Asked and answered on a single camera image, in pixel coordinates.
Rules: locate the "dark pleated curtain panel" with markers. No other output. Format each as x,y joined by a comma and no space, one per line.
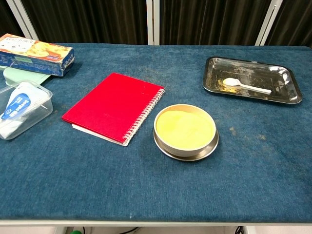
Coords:
85,19
7,19
207,19
297,22

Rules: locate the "round metal bowl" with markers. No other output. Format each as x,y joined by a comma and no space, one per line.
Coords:
185,153

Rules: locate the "white partition frame post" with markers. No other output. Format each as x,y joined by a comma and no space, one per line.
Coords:
153,22
22,19
269,22

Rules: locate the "white blue packet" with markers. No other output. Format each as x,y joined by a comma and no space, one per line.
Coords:
17,104

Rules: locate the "mint green plastic lid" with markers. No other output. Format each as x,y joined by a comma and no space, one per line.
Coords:
19,76

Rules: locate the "blue orange biscuit box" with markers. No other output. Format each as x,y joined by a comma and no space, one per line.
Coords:
36,56

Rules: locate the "bright green round object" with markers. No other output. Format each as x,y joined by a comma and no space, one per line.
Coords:
76,232

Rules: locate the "clear plastic container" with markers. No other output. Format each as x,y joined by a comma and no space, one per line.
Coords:
46,107

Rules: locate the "white plastic spoon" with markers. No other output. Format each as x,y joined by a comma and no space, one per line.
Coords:
230,82

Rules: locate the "stainless steel tray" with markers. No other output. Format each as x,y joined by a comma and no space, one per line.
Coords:
256,70

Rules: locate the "red spiral notebook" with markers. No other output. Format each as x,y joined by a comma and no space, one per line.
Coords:
112,104

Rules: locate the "blue table cloth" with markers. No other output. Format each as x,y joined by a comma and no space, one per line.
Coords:
97,175

